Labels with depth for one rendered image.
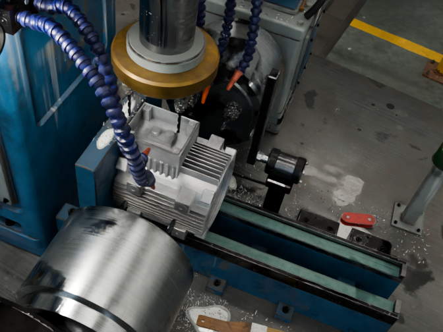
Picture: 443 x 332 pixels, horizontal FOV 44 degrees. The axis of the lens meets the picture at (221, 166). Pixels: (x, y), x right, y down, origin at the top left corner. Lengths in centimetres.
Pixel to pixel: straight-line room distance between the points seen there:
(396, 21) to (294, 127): 224
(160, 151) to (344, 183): 64
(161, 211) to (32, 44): 40
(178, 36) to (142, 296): 40
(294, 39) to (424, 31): 245
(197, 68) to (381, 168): 83
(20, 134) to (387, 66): 264
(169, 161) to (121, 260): 25
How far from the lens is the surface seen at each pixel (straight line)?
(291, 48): 139
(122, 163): 108
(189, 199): 104
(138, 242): 89
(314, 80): 179
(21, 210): 119
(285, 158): 119
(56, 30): 77
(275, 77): 105
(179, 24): 86
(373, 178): 157
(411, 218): 149
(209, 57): 93
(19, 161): 104
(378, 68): 332
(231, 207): 124
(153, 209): 110
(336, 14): 358
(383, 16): 377
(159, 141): 107
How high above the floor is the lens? 191
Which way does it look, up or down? 49 degrees down
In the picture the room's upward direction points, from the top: 11 degrees clockwise
